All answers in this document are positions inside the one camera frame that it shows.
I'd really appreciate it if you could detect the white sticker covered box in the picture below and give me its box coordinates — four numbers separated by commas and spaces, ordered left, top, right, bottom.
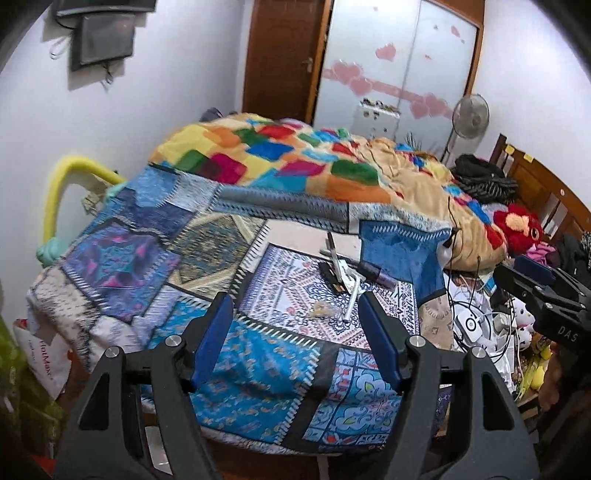
351, 98, 401, 140

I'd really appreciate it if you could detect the blue patchwork bedsheet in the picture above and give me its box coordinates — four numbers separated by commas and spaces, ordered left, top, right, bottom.
27, 165, 452, 454

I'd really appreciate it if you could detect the brown wooden door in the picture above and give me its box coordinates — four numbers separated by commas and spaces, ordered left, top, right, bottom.
242, 1, 332, 121

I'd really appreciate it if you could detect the wooden headboard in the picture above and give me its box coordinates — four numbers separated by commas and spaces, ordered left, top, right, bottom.
490, 134, 591, 243

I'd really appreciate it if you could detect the green plastic bag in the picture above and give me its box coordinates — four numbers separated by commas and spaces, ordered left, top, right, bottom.
1, 321, 65, 459

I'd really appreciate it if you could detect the purple black spray bottle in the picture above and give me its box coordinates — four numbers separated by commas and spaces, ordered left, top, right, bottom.
356, 261, 398, 289

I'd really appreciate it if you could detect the standing electric fan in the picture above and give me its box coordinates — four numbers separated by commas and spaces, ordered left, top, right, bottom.
441, 94, 490, 165

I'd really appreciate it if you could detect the white wardrobe with pink hearts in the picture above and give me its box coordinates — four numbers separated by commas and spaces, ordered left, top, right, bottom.
314, 1, 484, 155

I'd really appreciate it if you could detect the red plush toy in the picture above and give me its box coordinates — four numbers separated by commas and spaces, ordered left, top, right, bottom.
493, 204, 543, 257

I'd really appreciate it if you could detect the black marker pen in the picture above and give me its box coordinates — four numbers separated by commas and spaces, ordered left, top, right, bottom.
321, 232, 363, 297

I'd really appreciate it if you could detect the colourful checked blanket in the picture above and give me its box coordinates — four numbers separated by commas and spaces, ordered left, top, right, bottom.
150, 113, 508, 271

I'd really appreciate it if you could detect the clear plastic bag with tape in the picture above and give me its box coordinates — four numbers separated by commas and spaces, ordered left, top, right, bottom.
305, 300, 342, 319

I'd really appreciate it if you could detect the black striped clothes pile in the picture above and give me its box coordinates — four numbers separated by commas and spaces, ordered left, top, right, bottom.
451, 154, 518, 205

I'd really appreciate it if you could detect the white red shopping bag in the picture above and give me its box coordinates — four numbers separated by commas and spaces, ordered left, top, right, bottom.
13, 319, 72, 400

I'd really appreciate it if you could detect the white charger with cables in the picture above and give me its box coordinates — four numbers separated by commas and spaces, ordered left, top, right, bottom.
444, 273, 516, 363

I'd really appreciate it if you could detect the wall mounted dark monitor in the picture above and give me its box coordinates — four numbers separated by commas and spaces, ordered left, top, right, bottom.
52, 0, 157, 71

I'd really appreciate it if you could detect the yellow curved baby gym bar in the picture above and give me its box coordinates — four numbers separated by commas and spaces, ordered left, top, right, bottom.
36, 155, 126, 268

